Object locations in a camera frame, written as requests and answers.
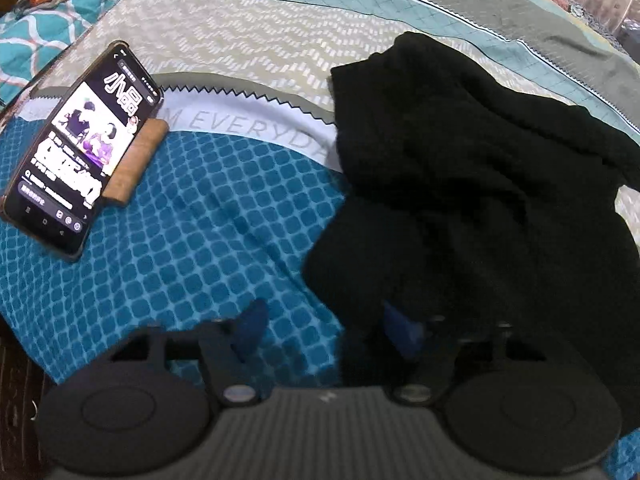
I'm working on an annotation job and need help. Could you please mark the carved wooden headboard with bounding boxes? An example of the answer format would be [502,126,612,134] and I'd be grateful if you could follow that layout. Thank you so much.
[0,310,56,480]

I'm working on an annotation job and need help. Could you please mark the black smartphone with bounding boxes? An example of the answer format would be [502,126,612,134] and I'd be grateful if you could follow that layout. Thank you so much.
[0,40,165,262]

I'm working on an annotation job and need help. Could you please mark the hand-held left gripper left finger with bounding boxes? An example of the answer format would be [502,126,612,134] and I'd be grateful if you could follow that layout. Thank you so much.
[110,297,271,407]

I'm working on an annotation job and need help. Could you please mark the teal lattice print pillow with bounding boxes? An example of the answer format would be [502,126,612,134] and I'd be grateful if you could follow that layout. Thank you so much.
[0,0,131,106]

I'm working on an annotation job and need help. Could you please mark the brown wooden phone stand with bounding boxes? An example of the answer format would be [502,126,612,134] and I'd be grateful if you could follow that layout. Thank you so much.
[102,120,169,207]

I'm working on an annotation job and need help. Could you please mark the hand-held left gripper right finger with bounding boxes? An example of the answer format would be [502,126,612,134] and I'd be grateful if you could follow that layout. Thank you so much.
[382,300,546,406]

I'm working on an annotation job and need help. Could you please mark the black pants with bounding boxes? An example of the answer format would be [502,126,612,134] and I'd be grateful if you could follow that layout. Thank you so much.
[300,31,640,391]

